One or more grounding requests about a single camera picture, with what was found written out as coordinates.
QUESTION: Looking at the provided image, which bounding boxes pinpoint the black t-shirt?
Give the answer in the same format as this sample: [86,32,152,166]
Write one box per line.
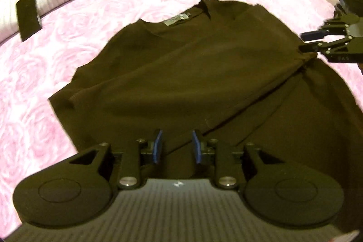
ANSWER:
[48,0,363,183]

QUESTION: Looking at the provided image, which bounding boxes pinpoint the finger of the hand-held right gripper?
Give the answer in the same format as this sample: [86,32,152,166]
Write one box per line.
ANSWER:
[301,0,363,42]
[298,36,363,64]

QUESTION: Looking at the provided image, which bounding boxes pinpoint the pink rose blanket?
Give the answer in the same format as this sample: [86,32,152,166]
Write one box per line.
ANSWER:
[0,0,363,234]

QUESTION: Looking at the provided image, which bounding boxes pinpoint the black flat phone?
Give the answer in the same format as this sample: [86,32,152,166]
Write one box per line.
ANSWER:
[16,0,43,42]

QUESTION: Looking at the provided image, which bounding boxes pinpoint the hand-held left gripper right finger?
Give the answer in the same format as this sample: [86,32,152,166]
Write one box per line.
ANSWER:
[191,129,285,190]

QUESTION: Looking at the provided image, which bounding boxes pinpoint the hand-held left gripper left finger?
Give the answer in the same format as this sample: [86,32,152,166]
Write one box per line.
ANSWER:
[68,129,164,191]

